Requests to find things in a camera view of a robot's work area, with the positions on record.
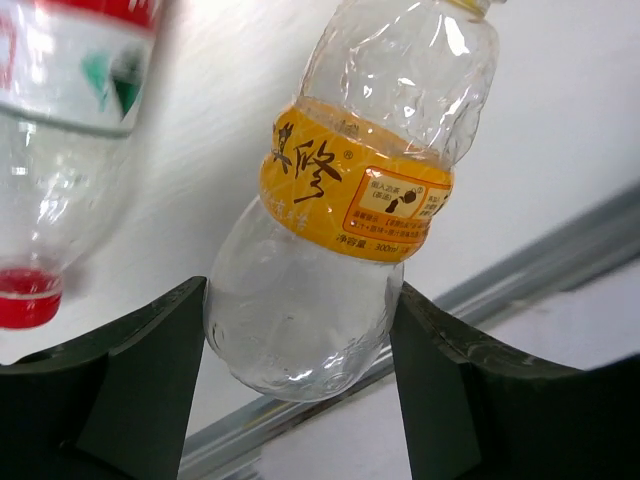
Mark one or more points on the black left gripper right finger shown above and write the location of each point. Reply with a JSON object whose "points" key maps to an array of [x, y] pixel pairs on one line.
{"points": [[474, 407]]}

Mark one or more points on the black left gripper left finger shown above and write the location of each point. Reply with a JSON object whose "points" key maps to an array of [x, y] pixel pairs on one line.
{"points": [[111, 404]]}

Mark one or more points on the clear bottle orange label yellow cap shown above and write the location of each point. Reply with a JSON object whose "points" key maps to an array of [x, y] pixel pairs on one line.
{"points": [[304, 290]]}

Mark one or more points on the clear bottle red label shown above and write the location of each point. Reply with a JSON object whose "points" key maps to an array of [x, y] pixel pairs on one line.
{"points": [[73, 75]]}

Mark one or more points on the aluminium table frame rail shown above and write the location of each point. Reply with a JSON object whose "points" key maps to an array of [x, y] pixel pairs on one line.
{"points": [[570, 260]]}

